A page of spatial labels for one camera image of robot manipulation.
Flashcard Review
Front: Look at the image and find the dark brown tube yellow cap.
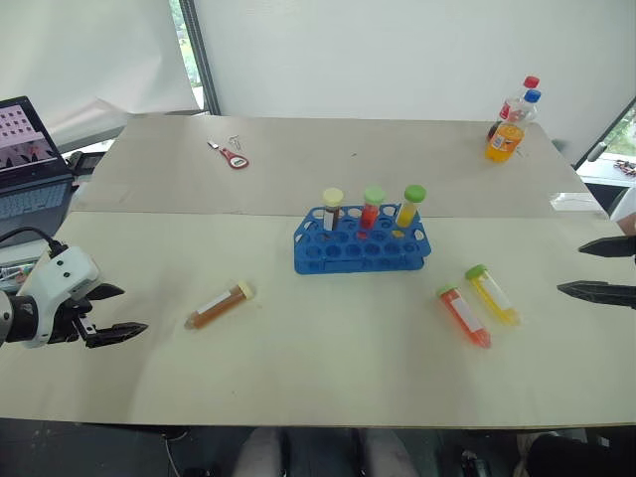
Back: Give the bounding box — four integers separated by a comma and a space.
321, 187, 346, 233

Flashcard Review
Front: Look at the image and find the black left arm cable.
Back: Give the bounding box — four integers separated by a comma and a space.
0, 227, 70, 255

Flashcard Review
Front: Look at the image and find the yellow tube green cap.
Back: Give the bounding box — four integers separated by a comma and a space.
394, 184, 428, 230
464, 263, 523, 328

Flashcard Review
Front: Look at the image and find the black device beside laptop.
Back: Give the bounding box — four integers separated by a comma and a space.
64, 150, 104, 176

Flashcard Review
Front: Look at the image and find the open laptop computer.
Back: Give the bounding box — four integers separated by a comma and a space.
0, 94, 81, 250

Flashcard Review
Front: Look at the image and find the grey window frame bar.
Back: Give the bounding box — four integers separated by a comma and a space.
574, 92, 636, 166

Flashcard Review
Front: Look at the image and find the cola bottle red cap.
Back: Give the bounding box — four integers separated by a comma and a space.
487, 75, 542, 143

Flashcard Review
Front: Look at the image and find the orange soda bottle blue cap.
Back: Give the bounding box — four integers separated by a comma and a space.
484, 89, 544, 164

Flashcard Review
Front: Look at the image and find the white rounded object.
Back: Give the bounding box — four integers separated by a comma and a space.
609, 185, 636, 236

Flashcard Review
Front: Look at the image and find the amber tube cream cap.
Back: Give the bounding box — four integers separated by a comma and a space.
184, 280, 257, 331

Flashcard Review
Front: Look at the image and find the blue test tube rack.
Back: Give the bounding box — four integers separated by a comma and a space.
292, 202, 432, 276

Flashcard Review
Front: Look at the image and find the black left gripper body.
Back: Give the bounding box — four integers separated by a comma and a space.
47, 286, 96, 347

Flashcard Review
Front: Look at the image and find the orange tube green cap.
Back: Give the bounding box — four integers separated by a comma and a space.
435, 283, 494, 350

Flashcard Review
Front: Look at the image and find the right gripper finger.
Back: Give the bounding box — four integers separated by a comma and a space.
577, 235, 636, 260
556, 279, 636, 312

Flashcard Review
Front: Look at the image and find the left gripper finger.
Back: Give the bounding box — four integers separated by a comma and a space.
85, 282, 126, 302
84, 321, 150, 349

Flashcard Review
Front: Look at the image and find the black rounded shape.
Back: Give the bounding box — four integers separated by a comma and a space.
525, 431, 600, 477

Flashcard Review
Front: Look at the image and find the dark window frame post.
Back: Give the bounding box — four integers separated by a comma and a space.
177, 0, 223, 117

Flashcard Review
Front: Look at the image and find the red tube green cap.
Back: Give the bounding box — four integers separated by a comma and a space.
357, 185, 388, 240

